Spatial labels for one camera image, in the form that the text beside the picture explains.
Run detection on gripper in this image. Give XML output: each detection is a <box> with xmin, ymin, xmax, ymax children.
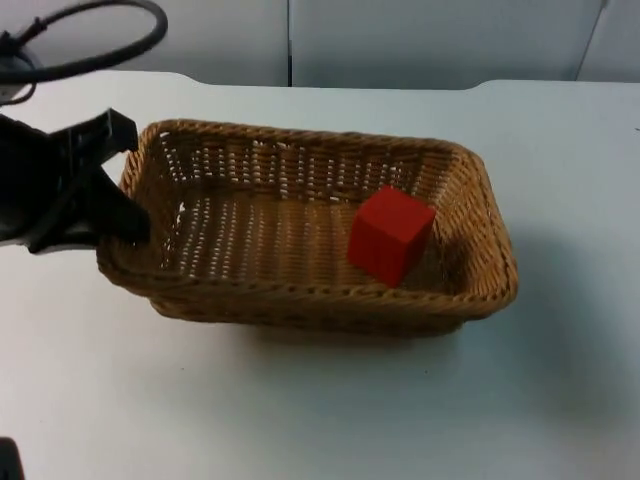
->
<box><xmin>0</xmin><ymin>106</ymin><xmax>153</xmax><ymax>255</ymax></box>

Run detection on brown wicker basket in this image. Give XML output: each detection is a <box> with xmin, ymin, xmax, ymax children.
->
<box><xmin>96</xmin><ymin>118</ymin><xmax>520</xmax><ymax>337</ymax></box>

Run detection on red cube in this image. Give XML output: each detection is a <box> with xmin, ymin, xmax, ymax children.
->
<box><xmin>347</xmin><ymin>185</ymin><xmax>437</xmax><ymax>289</ymax></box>

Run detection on black cable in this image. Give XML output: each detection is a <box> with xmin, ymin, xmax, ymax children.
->
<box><xmin>0</xmin><ymin>0</ymin><xmax>169</xmax><ymax>84</ymax></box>

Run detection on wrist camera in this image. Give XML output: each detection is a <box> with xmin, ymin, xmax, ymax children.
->
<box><xmin>0</xmin><ymin>49</ymin><xmax>39</xmax><ymax>107</ymax></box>

